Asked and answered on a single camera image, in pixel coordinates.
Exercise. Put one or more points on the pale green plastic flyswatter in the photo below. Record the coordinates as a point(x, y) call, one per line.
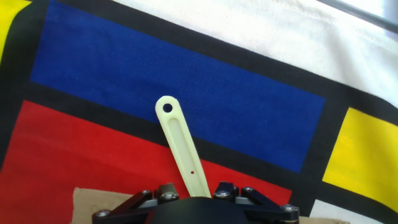
point(183, 140)

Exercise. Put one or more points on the colour-block patterned cloth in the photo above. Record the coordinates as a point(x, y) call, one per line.
point(155, 62)

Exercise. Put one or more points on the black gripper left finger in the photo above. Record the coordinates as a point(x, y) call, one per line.
point(127, 207)

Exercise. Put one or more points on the brown cardboard sheet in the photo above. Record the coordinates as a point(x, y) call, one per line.
point(99, 205)

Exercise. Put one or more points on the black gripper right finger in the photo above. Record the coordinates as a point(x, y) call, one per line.
point(267, 210)

